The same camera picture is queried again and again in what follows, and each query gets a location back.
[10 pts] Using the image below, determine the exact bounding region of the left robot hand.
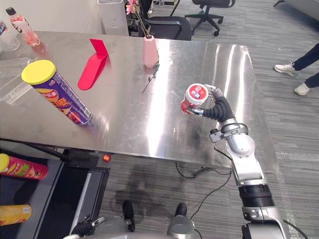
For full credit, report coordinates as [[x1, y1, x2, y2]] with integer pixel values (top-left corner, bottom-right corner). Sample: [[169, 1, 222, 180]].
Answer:
[[71, 214, 105, 237]]

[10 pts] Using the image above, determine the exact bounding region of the red white gum jar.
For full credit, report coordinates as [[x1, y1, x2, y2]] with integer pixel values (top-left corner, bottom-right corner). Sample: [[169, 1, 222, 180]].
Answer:
[[180, 83, 209, 115]]

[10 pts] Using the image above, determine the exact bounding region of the black swivel chair with wheels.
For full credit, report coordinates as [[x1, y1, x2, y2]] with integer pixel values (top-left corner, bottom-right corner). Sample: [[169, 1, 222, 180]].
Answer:
[[184, 0, 236, 37]]

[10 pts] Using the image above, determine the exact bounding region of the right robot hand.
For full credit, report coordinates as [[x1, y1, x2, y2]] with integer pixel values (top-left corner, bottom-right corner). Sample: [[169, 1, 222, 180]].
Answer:
[[189, 84, 236, 122]]

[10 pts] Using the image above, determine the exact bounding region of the robot left leg and foot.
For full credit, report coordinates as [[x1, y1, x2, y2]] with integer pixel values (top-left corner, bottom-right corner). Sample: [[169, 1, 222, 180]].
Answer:
[[99, 199, 137, 237]]

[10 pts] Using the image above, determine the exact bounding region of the pink drink bottle black cap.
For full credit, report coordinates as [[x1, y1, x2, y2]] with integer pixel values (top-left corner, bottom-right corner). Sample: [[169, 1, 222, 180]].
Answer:
[[5, 7, 40, 47]]

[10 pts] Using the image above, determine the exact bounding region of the black office chair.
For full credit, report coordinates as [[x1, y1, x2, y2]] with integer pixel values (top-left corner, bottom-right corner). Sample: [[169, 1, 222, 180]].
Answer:
[[138, 16, 192, 41]]

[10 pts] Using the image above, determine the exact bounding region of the pink flower branch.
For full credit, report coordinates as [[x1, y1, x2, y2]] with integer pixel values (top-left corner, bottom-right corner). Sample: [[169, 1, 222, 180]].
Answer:
[[126, 0, 160, 94]]

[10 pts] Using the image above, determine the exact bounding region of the clear acrylic stand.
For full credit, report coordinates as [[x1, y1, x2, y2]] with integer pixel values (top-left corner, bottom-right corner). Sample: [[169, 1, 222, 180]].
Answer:
[[0, 57, 38, 105]]

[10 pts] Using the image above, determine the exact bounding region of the robot leg and foot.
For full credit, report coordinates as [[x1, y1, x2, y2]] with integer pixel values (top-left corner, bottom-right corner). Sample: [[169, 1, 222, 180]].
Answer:
[[166, 203, 196, 239], [99, 199, 137, 237]]

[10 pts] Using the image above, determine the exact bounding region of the red chips can yellow lid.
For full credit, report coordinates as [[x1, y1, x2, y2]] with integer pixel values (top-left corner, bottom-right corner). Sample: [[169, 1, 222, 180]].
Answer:
[[0, 153, 49, 181]]

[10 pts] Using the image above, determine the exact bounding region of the orange chips can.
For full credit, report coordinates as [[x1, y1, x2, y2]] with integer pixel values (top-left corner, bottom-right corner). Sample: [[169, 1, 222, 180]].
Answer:
[[0, 204, 33, 227]]

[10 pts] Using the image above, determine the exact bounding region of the person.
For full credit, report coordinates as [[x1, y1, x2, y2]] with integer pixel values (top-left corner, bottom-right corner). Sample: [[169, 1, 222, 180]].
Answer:
[[274, 42, 319, 97]]

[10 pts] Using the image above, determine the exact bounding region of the black floor cable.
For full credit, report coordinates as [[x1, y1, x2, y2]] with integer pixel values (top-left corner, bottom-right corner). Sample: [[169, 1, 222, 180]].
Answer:
[[175, 163, 234, 222]]

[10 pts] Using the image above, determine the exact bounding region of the clear plastic bottle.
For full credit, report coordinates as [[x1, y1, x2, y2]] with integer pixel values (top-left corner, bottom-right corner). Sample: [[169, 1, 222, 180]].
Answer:
[[0, 20, 20, 52]]

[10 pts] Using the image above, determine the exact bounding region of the robot right leg and foot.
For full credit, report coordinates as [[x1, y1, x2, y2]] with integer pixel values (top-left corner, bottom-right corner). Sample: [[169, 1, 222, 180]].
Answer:
[[166, 203, 196, 239]]

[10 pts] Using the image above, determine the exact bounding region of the red metal bookend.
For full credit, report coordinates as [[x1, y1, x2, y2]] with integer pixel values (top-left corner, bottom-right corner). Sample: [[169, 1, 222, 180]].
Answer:
[[77, 38, 110, 91]]

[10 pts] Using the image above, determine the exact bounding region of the black shelf unit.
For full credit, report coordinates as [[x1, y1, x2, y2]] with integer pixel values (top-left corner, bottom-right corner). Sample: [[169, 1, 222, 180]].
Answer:
[[0, 138, 111, 239]]

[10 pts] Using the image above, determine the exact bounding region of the pink vase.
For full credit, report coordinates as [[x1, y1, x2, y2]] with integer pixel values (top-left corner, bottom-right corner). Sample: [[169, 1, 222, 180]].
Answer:
[[143, 35, 160, 68]]

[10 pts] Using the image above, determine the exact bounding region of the purple chips can yellow lid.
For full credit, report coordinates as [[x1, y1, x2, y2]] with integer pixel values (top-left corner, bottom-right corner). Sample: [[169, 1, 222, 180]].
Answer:
[[21, 59, 93, 126]]

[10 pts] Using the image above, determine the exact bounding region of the white air purifier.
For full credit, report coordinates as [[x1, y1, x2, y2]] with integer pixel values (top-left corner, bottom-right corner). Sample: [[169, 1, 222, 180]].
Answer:
[[96, 0, 130, 37]]

